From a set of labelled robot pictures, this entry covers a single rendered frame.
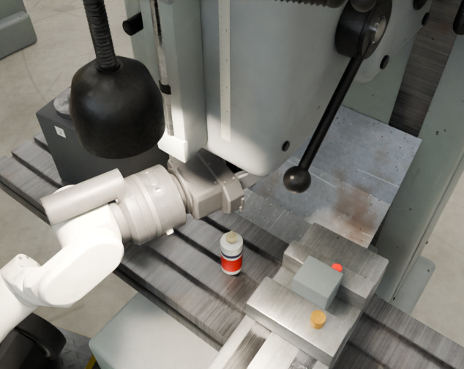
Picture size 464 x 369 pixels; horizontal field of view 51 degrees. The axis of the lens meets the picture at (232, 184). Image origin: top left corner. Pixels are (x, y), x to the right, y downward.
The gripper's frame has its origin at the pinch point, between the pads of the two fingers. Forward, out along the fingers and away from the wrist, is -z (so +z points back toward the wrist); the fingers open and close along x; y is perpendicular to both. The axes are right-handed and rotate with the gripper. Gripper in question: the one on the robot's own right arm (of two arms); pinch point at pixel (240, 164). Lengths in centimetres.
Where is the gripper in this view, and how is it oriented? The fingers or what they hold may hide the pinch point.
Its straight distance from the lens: 68.6
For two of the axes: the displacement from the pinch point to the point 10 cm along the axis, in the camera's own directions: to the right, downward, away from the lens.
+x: -5.2, -6.4, 5.7
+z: -8.5, 3.8, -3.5
